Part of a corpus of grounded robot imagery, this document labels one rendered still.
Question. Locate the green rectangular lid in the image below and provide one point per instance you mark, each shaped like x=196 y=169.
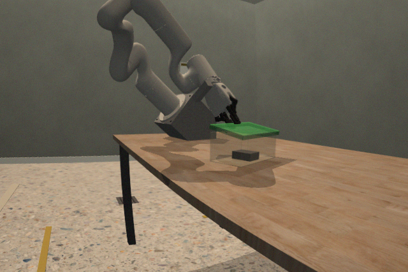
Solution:
x=244 y=130

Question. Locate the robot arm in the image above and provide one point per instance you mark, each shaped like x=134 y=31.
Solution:
x=128 y=56

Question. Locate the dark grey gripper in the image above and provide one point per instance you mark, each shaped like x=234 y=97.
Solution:
x=220 y=101

